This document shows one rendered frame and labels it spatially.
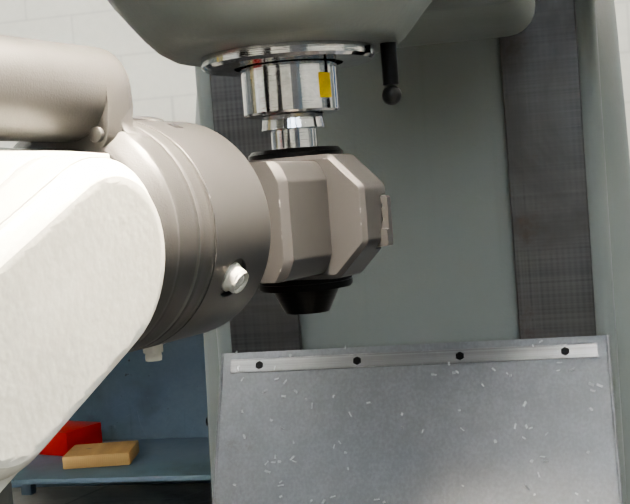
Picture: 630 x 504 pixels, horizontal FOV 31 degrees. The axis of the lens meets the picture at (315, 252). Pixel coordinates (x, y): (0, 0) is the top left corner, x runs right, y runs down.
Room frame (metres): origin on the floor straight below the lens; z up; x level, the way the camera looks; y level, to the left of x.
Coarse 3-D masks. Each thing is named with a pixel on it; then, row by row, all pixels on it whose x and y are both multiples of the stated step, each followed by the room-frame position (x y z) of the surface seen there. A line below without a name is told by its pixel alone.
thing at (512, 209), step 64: (576, 0) 0.90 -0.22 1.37; (448, 64) 0.92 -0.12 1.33; (512, 64) 0.90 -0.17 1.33; (576, 64) 0.89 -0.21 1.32; (256, 128) 0.95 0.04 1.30; (320, 128) 0.94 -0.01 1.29; (384, 128) 0.93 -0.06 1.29; (448, 128) 0.92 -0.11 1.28; (512, 128) 0.90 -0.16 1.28; (576, 128) 0.89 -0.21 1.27; (448, 192) 0.92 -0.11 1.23; (512, 192) 0.91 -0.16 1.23; (576, 192) 0.90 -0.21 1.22; (384, 256) 0.93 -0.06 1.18; (448, 256) 0.92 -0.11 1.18; (512, 256) 0.91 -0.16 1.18; (576, 256) 0.90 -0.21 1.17; (256, 320) 0.95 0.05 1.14; (320, 320) 0.94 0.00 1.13; (384, 320) 0.93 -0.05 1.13; (448, 320) 0.92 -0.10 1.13; (512, 320) 0.91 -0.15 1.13; (576, 320) 0.90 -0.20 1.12
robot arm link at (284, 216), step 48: (192, 144) 0.43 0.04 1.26; (240, 192) 0.43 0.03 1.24; (288, 192) 0.47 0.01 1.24; (336, 192) 0.50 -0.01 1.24; (384, 192) 0.51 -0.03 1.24; (240, 240) 0.43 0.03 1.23; (288, 240) 0.46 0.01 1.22; (336, 240) 0.50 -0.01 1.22; (384, 240) 0.50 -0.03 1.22; (240, 288) 0.43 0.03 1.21
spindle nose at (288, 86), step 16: (256, 64) 0.55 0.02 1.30; (272, 64) 0.54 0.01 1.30; (288, 64) 0.54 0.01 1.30; (304, 64) 0.54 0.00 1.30; (320, 64) 0.55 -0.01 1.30; (336, 64) 0.56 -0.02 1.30; (256, 80) 0.55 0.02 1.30; (272, 80) 0.54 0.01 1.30; (288, 80) 0.54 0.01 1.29; (304, 80) 0.54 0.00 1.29; (336, 80) 0.56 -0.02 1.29; (256, 96) 0.55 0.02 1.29; (272, 96) 0.54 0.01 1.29; (288, 96) 0.54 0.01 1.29; (304, 96) 0.54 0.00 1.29; (336, 96) 0.56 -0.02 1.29; (256, 112) 0.55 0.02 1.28; (272, 112) 0.55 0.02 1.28; (288, 112) 0.55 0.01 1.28
